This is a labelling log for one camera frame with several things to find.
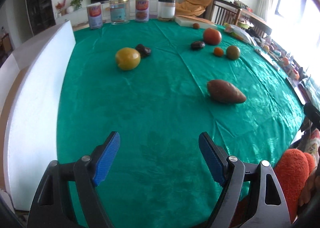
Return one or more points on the orange fuzzy sleeve forearm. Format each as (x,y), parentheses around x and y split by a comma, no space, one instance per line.
(292,171)

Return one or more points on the small brown round fruit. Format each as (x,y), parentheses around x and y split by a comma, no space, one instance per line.
(196,26)

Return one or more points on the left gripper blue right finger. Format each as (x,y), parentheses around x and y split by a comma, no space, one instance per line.
(220,165)

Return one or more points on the dark wrinkled fruit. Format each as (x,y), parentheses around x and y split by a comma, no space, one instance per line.
(197,45)
(143,50)

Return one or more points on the dark wooden chair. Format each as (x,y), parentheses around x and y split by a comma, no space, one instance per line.
(230,13)

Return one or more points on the small orange mandarin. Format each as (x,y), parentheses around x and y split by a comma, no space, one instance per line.
(218,52)

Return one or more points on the white cardboard box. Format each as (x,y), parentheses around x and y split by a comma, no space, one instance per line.
(31,83)

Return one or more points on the large red apple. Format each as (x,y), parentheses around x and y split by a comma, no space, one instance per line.
(212,36)

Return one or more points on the red white tin can left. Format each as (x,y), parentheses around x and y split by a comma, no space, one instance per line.
(95,17)

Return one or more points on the orange lounge chair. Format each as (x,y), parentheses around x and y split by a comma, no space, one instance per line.
(192,8)

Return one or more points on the white jar black lid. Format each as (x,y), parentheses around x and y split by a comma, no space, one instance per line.
(166,10)

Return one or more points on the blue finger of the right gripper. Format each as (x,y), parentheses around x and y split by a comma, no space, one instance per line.
(312,113)

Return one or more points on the green satin tablecloth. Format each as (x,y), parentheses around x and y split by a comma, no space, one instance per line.
(159,177)

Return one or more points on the red white tin can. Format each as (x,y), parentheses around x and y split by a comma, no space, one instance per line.
(95,17)
(142,11)

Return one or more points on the red white tin can right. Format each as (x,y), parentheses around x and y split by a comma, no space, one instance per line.
(142,11)

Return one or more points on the green-brown round fruit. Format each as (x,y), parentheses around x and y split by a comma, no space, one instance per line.
(233,52)

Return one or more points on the short sweet potato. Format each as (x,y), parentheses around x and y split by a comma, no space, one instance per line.
(225,92)

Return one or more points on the yellow round fruit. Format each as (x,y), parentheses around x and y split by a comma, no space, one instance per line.
(127,58)

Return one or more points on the white snack bag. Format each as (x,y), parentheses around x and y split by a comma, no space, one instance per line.
(238,33)

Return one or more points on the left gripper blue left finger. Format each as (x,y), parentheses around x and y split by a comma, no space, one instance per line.
(101,159)

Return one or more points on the clear glass jar gold lid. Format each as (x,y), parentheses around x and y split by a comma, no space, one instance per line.
(119,11)

